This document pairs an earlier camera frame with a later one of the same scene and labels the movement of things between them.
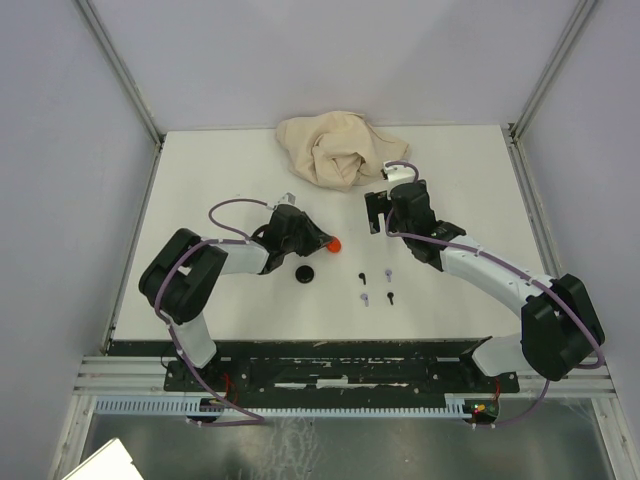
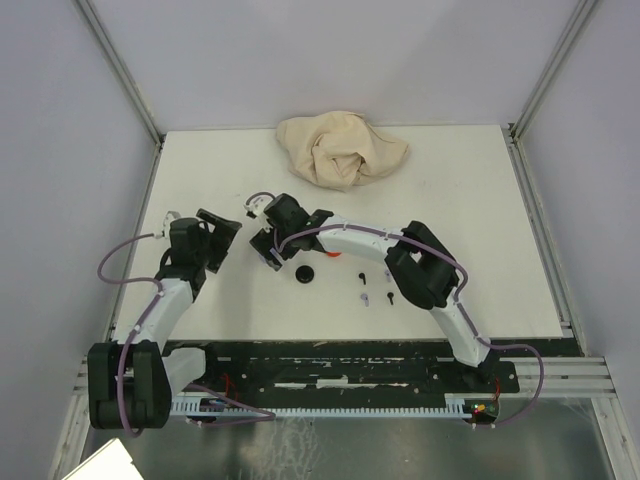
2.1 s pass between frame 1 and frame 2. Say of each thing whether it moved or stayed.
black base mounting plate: stayed
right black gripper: moved
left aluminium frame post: stayed
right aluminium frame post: stayed
